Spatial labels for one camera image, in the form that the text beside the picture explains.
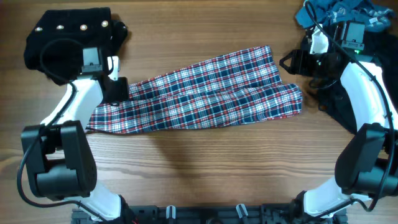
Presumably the black knit garment with buttons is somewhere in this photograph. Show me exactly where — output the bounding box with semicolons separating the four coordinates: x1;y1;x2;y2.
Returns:
24;7;128;85

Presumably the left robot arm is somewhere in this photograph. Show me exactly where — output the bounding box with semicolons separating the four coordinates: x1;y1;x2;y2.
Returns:
17;47;134;223

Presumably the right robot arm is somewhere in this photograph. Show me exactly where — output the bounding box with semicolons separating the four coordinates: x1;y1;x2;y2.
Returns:
279;21;397;222

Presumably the blue patterned garment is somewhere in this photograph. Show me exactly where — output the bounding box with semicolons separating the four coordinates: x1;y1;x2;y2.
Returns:
295;0;396;32

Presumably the red blue plaid garment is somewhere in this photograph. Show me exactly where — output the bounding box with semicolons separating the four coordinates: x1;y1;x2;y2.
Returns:
86;45;303;134

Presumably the black mesh garment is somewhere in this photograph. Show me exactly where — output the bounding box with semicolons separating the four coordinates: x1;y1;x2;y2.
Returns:
301;30;397;134

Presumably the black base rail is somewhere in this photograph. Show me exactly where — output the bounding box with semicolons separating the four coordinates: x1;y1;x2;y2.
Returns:
70;202;348;224

